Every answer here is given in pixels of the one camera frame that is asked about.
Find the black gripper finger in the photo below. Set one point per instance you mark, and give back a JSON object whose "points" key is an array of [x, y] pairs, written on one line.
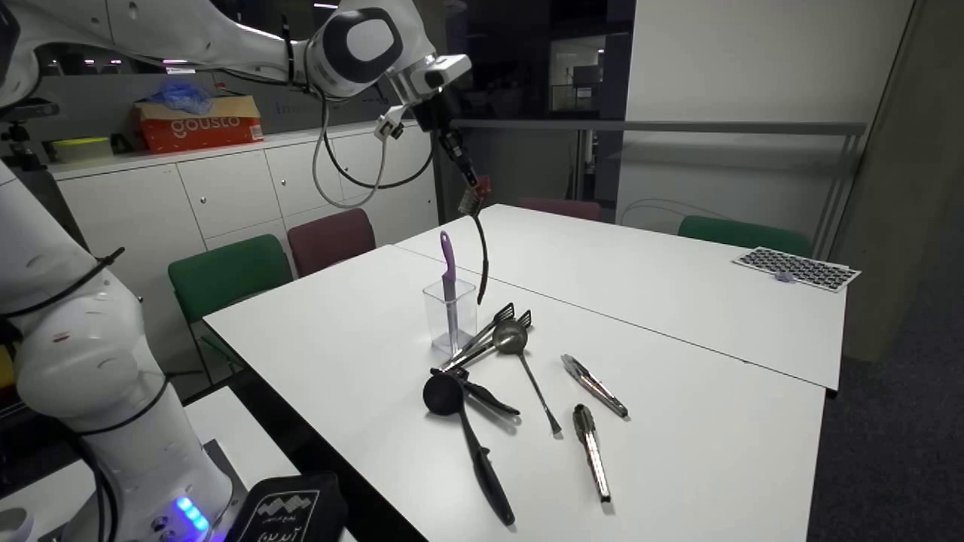
{"points": [[468, 159], [457, 159]]}

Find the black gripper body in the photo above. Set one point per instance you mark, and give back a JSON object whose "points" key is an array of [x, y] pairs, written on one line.
{"points": [[434, 116]]}

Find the black ladle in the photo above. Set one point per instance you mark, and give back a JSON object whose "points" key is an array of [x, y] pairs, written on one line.
{"points": [[440, 393]]}

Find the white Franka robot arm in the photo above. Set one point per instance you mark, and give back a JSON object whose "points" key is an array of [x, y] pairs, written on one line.
{"points": [[78, 362]]}

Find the upright silver utensil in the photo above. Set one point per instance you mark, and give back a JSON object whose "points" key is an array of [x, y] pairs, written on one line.
{"points": [[447, 258]]}

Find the dark red chair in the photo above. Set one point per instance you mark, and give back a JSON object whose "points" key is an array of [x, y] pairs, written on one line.
{"points": [[562, 210], [333, 243]]}

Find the steel tongs with slotted tips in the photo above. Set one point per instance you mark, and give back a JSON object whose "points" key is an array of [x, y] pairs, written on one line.
{"points": [[484, 340]]}

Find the steel spoon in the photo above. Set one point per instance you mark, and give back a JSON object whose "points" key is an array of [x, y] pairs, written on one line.
{"points": [[512, 343]]}

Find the white cabinet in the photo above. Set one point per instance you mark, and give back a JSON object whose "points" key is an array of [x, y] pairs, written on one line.
{"points": [[229, 192]]}

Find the orange box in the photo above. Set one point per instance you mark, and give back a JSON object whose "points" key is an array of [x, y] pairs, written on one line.
{"points": [[198, 128]]}

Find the blue cloth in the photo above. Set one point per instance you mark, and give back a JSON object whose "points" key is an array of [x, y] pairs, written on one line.
{"points": [[182, 98]]}

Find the green chair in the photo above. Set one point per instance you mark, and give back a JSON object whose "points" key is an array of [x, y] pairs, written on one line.
{"points": [[229, 274], [742, 234]]}

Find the small steel tongs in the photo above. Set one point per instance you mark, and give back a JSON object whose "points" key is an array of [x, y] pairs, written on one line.
{"points": [[591, 382]]}

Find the steel tongs with black grip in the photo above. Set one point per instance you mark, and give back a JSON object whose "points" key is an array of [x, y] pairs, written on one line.
{"points": [[586, 427]]}

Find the yellow-green container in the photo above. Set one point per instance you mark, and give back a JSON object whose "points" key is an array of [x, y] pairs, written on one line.
{"points": [[78, 149]]}

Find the black control box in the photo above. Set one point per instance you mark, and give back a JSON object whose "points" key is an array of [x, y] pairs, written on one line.
{"points": [[287, 512]]}

